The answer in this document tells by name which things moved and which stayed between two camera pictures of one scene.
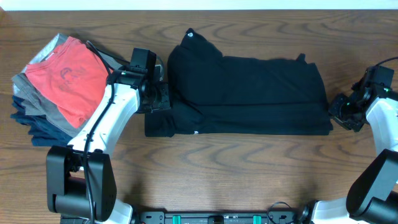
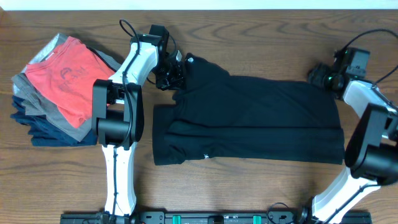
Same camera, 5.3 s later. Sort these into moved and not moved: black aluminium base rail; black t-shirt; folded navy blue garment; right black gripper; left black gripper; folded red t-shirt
Moved: right black gripper; black t-shirt; left black gripper
Not moved: folded navy blue garment; black aluminium base rail; folded red t-shirt
